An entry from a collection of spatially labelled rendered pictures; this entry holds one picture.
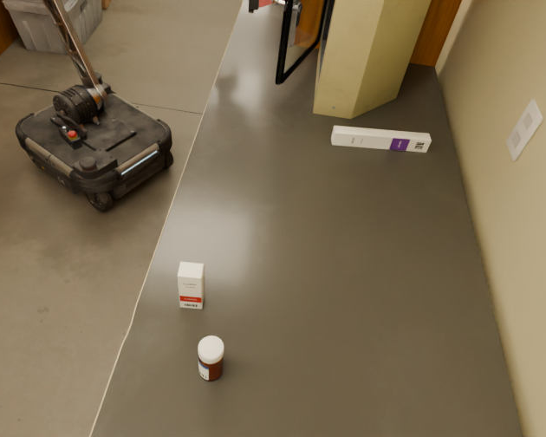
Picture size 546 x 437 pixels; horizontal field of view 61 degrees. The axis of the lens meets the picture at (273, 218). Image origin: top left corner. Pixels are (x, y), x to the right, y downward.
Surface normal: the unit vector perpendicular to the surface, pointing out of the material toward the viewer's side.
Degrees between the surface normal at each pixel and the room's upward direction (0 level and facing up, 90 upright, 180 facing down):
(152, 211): 0
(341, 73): 90
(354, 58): 90
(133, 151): 0
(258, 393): 0
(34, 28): 96
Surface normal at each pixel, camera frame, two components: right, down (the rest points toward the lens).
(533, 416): -0.99, -0.15
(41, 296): 0.11, -0.65
